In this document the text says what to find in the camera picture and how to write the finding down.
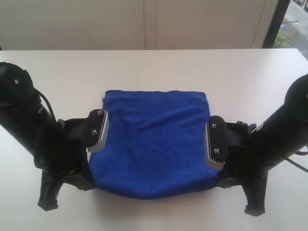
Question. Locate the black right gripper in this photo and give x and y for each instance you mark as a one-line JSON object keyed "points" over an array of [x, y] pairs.
{"points": [[244, 165]]}

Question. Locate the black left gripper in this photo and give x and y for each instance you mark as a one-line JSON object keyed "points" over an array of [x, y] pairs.
{"points": [[58, 149]]}

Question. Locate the blue towel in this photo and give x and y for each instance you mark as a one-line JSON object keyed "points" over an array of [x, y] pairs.
{"points": [[155, 146]]}

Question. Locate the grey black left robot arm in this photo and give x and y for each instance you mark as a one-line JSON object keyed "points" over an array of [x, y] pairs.
{"points": [[20, 104]]}

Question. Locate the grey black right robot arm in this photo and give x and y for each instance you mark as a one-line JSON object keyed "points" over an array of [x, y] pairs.
{"points": [[284, 133]]}

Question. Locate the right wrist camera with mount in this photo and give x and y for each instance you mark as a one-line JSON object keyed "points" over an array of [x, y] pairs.
{"points": [[216, 143]]}

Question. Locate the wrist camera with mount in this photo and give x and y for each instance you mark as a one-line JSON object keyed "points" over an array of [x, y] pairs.
{"points": [[95, 130], [216, 143]]}

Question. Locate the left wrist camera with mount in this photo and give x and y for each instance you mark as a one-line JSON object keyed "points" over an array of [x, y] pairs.
{"points": [[95, 130]]}

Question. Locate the black window frame post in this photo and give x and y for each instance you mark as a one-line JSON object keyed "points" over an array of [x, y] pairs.
{"points": [[275, 24]]}

